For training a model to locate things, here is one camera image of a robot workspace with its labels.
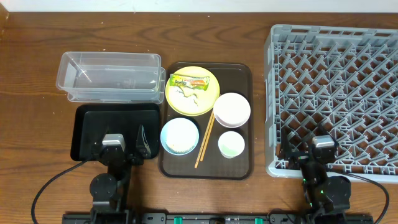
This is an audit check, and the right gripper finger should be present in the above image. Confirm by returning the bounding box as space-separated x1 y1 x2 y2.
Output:
278 128 291 160
317 123 335 140

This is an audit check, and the light blue bowl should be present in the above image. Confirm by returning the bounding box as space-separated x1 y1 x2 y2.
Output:
160 118 200 156

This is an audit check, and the white cup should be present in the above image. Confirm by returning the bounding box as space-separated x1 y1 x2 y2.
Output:
218 131 245 159

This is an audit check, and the white tissue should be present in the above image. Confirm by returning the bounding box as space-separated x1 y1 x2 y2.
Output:
170 86 198 108

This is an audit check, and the pink bowl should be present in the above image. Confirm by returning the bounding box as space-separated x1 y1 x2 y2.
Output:
213 92 251 128

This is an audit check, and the wooden chopstick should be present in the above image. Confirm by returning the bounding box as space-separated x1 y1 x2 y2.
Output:
194 115 211 168
200 113 215 162

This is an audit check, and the green snack wrapper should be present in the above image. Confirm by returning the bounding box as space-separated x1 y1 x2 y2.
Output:
169 74 210 90

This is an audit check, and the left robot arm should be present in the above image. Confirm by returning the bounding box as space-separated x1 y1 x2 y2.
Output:
87 125 151 224

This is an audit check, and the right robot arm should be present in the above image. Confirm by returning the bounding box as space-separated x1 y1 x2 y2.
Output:
281 125 351 223

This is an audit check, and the black waste tray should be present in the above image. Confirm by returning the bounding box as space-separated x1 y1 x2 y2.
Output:
70 103 160 161

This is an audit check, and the grey plastic dishwasher rack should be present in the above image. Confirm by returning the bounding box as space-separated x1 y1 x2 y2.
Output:
264 24 397 184

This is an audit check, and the clear plastic waste bin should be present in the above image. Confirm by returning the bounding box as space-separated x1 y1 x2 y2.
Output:
56 52 165 104

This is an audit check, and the yellow plate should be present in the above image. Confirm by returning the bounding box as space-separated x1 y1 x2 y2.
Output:
165 66 220 116

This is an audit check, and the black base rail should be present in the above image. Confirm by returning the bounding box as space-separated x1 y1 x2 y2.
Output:
61 212 374 224

